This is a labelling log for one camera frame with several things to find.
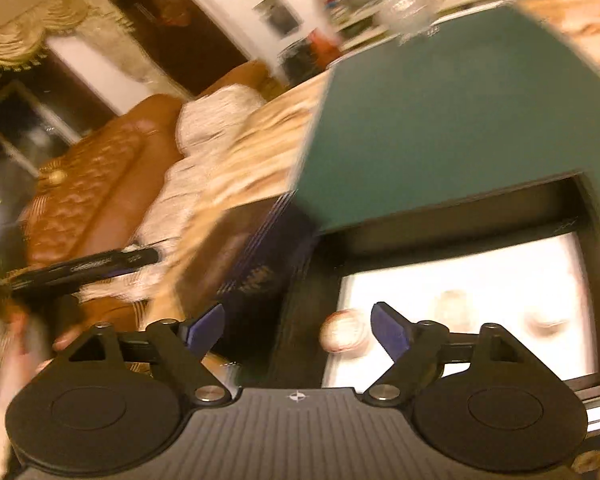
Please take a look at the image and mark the black box white liner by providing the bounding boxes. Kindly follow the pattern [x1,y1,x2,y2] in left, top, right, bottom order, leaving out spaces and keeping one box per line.
[267,172,600,411]

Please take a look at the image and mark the vase in wall niche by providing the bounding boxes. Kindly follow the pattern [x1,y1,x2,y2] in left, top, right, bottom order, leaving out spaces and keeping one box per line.
[252,0,301,38]

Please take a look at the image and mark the brown leather sofa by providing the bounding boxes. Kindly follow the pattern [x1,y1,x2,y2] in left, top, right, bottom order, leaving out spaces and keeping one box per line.
[22,60,271,321]

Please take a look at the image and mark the gold curtain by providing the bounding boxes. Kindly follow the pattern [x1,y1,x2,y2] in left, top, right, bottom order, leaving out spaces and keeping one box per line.
[0,0,131,106]

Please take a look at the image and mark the glass candy dish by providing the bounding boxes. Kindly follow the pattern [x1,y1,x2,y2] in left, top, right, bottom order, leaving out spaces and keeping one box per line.
[375,0,443,41]

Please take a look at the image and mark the black plastic bag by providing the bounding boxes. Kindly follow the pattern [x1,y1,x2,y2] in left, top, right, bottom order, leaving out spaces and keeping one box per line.
[277,40,331,86]

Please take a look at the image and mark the white lace sofa cover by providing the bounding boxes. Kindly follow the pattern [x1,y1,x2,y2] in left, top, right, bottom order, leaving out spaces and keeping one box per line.
[80,82,266,306]

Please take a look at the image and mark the orange plastic bag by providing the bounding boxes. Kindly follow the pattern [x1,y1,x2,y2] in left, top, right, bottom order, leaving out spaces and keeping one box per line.
[307,27,343,61]

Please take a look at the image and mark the marble desktop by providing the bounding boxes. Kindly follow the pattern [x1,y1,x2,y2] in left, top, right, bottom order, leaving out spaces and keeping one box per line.
[145,0,600,311]

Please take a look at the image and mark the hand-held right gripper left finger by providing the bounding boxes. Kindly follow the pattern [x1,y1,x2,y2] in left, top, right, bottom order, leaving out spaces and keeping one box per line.
[40,303,231,406]

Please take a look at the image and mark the green board metal frame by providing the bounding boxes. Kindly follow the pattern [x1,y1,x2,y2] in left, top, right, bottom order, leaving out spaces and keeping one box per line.
[290,2,600,233]

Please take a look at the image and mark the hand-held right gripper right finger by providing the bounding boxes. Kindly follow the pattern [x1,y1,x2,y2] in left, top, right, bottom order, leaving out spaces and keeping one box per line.
[362,302,561,406]

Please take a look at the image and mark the small round tin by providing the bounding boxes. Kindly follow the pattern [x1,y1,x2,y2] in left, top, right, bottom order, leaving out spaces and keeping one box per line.
[430,287,473,326]
[319,310,371,353]
[525,305,581,338]

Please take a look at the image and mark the dark wooden door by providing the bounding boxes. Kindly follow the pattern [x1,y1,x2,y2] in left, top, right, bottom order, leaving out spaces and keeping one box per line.
[110,0,251,96]

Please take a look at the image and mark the black box lid blue print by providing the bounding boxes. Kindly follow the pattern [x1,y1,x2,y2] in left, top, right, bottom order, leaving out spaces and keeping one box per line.
[172,190,321,361]

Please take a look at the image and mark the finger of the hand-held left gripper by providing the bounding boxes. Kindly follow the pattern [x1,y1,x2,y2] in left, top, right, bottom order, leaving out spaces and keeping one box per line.
[70,246,160,286]

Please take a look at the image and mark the person's left hand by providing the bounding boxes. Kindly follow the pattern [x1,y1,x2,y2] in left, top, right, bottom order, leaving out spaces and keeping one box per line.
[10,305,83,366]

